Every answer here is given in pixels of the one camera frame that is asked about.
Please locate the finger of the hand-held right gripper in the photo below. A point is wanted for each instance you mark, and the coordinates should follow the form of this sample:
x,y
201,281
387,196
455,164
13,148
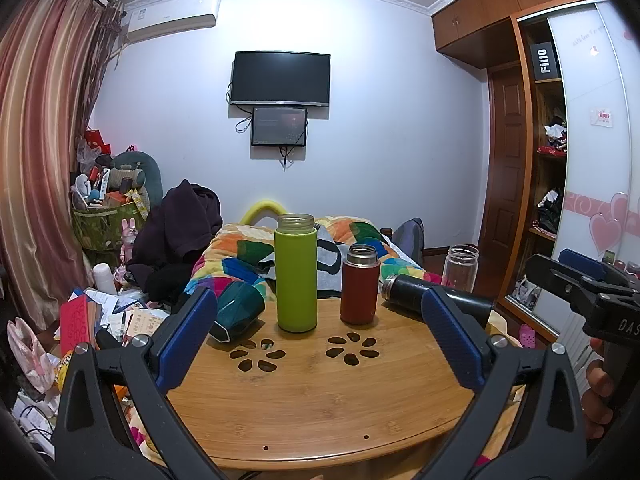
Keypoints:
x,y
560,282
582,261

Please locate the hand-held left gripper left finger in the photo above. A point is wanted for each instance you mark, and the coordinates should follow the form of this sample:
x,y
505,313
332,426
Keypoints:
x,y
192,330

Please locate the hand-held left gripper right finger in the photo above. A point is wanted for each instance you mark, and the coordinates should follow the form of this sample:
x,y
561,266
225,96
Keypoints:
x,y
450,332

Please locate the dark green faceted cup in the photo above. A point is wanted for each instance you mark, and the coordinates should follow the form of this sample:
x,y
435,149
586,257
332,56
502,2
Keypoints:
x,y
240,307

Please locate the clear glass cup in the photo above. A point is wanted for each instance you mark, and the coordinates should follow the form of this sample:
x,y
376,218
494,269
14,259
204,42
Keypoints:
x,y
460,272

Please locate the black cup with steel rim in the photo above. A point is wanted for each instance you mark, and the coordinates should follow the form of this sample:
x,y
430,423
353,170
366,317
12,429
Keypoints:
x,y
402,292

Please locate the red cup with steel rim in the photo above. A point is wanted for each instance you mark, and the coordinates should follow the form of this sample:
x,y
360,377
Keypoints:
x,y
359,290

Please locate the tall green cup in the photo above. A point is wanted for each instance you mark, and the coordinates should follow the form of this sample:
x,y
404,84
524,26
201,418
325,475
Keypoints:
x,y
296,280

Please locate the person's right hand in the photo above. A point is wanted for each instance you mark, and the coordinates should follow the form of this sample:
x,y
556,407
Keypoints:
x,y
599,385

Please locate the white radiator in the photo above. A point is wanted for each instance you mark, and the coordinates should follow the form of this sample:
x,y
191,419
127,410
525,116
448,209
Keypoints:
x,y
575,345

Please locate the black folded clothes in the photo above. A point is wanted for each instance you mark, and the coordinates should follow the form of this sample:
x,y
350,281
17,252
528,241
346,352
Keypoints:
x,y
550,212

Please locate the pink slipper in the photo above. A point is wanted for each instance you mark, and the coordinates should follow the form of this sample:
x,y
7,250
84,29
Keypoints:
x,y
526,336

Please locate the colourful patchwork quilt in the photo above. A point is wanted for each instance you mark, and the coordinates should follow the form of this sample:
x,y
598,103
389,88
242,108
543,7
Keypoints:
x,y
235,255

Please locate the white sliding wardrobe door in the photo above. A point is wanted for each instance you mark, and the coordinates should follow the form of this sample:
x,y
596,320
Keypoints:
x,y
595,170

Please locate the grey backpack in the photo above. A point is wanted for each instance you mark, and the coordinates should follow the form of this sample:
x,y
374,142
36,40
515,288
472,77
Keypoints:
x,y
409,240

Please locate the white plastic bottle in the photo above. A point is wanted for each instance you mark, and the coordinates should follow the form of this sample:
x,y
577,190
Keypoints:
x,y
104,277

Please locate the dark purple clothing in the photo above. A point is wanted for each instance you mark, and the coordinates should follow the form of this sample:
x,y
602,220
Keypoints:
x,y
175,225

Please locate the red booklet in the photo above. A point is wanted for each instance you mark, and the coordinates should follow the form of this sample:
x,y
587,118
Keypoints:
x,y
80,322

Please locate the pink rabbit toy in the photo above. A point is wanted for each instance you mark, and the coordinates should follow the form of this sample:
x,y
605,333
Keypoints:
x,y
129,235

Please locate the red and white folded clothes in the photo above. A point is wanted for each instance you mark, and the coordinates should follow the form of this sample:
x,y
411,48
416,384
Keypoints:
x,y
556,140

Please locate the brown wooden door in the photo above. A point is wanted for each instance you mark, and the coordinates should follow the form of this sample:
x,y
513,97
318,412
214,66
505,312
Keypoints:
x,y
507,160

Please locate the green fabric storage basket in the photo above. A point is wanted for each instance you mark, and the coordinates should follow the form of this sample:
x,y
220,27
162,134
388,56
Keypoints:
x,y
95,230

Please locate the yellow foam tube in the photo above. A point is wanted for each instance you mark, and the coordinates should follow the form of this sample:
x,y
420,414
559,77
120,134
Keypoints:
x,y
262,206

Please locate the pink patterned bag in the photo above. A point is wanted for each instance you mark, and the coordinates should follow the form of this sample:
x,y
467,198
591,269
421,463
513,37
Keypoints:
x,y
30,355

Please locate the grey plush pillow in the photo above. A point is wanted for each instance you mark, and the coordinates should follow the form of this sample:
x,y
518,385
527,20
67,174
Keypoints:
x,y
145,170

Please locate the black box with white print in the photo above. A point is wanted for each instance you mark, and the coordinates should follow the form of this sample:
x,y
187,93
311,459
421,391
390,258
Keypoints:
x,y
544,61

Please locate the red paper bag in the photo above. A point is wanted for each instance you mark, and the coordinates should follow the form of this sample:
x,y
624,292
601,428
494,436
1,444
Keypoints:
x,y
97,141

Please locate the small black monitor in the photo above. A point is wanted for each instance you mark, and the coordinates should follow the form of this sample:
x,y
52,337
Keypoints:
x,y
279,126

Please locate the striped pink curtain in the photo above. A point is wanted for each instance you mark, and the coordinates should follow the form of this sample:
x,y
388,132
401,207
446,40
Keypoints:
x,y
40,135

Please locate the wooden upper cabinet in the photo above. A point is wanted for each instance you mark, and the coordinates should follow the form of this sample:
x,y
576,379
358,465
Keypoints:
x,y
480,20

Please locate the white air conditioner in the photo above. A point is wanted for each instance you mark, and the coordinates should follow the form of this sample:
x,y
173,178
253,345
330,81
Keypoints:
x,y
172,17

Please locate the wall-mounted black television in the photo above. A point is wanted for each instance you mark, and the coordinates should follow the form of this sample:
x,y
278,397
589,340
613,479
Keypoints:
x,y
280,77

